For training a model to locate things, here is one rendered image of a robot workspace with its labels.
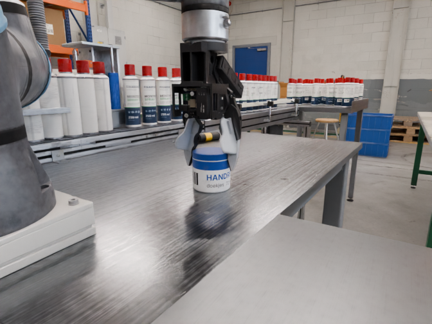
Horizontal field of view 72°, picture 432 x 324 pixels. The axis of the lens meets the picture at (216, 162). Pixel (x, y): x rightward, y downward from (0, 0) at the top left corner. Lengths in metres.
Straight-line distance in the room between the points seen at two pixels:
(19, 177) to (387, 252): 0.41
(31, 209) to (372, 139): 4.91
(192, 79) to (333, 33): 7.66
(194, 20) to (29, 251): 0.37
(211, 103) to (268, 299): 0.28
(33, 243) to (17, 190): 0.06
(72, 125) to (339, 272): 0.75
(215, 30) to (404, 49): 7.45
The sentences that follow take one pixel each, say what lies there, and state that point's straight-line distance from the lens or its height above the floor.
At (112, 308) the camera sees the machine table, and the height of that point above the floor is 0.83.
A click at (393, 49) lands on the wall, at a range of 7.83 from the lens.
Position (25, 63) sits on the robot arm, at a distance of 0.44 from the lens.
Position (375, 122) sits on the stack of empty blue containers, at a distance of 5.05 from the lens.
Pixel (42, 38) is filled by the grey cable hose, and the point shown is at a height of 1.11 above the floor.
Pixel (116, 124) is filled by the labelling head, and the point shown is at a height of 0.89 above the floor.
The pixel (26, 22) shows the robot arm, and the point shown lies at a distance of 0.52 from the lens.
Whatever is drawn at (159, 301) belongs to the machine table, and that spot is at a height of 0.83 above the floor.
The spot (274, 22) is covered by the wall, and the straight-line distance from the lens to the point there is 8.57.
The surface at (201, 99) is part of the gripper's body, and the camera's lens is 0.47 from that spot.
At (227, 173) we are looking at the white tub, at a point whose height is 0.86.
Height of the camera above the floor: 1.01
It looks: 14 degrees down
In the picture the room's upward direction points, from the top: straight up
